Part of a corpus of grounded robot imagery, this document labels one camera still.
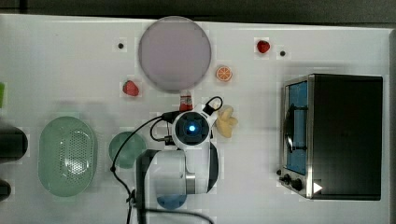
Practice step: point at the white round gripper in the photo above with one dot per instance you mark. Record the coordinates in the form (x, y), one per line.
(193, 129)

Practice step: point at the red ketchup bottle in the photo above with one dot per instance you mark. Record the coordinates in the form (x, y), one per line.
(185, 101)

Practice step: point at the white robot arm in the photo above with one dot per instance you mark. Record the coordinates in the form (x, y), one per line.
(191, 168)

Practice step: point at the green oval strainer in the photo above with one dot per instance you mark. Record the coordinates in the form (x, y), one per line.
(67, 156)

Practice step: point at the orange slice toy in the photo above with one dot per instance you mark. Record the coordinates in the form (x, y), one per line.
(224, 73)

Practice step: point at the small green bowl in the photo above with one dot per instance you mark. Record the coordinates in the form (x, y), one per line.
(129, 152)

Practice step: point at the red strawberry toy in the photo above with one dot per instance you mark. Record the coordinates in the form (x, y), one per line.
(263, 46)
(130, 88)

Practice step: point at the grey round plate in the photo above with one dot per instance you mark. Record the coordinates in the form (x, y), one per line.
(174, 53)

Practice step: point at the silver toaster oven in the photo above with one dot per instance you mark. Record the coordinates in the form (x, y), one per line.
(332, 137)

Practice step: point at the black cylinder upper left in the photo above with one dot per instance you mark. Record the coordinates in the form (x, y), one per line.
(13, 144)

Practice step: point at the black cylinder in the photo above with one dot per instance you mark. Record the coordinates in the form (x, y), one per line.
(5, 190)
(13, 144)

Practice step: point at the black cylinder lower left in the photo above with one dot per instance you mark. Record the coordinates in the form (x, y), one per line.
(5, 190)

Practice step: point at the green object at edge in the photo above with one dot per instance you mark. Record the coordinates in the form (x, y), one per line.
(2, 94)

